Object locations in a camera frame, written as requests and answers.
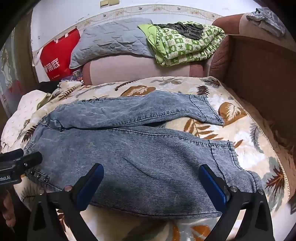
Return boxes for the grey quilted cloth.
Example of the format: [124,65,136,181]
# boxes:
[69,17,155,69]

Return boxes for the colourful printed packet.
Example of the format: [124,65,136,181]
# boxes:
[59,69,84,82]

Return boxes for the brown wooden board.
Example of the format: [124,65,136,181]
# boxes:
[223,35,296,149]

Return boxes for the white patterned sheet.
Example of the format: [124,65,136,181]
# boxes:
[1,89,48,153]

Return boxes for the person's left hand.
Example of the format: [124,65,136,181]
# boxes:
[0,189,16,233]

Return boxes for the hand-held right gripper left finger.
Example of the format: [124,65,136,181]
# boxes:
[27,163,104,241]

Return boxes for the yellow green cloth strip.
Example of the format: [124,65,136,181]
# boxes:
[36,93,53,110]

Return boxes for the leaf print blanket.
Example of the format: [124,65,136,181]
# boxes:
[1,76,290,241]

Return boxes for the green checkered quilt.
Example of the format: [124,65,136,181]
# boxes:
[137,21,226,67]

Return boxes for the dark crumpled cloth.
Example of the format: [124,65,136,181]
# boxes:
[154,22,204,40]

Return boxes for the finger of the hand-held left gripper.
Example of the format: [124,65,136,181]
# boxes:
[13,152,43,169]
[0,149,24,161]

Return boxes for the blue denim pants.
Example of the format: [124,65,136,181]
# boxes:
[23,90,265,219]

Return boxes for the pink cushion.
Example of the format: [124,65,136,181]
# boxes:
[82,13,287,86]

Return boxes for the grey crumpled cloth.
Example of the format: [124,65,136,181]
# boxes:
[246,7,287,37]

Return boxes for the red shopping bag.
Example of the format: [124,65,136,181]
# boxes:
[32,28,81,81]

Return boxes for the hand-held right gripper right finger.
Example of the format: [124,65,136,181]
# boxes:
[199,164,280,241]

